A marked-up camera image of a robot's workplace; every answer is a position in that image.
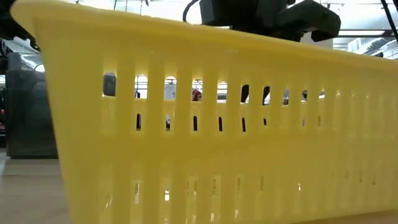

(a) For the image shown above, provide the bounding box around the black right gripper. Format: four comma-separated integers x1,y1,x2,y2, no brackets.
231,0,341,42

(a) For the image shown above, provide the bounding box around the yellow slotted plastic basket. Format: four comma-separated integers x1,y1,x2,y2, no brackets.
10,0,398,224

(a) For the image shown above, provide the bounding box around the grey translucent plastic basket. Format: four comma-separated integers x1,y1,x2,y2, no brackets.
6,52,41,72
4,88,59,159
4,70,47,91

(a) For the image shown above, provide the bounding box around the white LED light bar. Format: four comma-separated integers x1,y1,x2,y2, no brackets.
337,29,398,39

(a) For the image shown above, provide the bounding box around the black camera cable loop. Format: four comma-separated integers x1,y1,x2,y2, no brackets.
182,0,201,23

